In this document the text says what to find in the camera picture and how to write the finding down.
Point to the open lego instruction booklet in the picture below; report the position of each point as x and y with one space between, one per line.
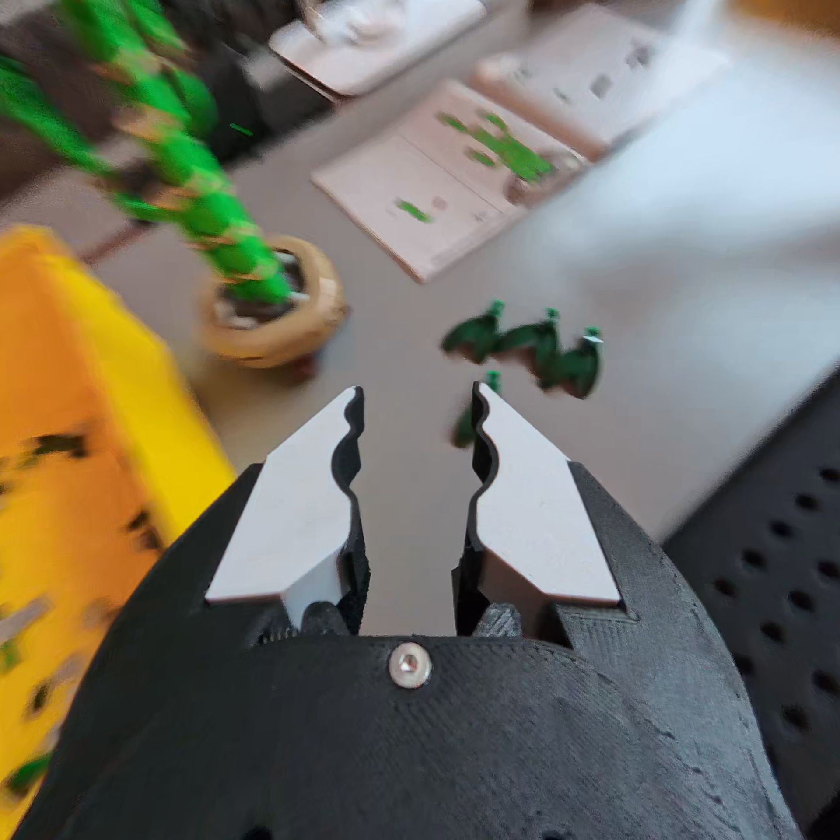
426 197

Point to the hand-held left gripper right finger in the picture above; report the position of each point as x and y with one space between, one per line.
544 525

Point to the yellow plastic bin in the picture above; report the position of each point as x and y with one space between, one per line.
79 367

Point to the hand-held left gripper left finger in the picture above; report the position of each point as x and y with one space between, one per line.
289 525

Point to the pile of loose lego pieces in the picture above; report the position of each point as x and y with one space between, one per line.
59 447

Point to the green lego bamboo plant model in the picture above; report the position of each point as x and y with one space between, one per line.
229 229

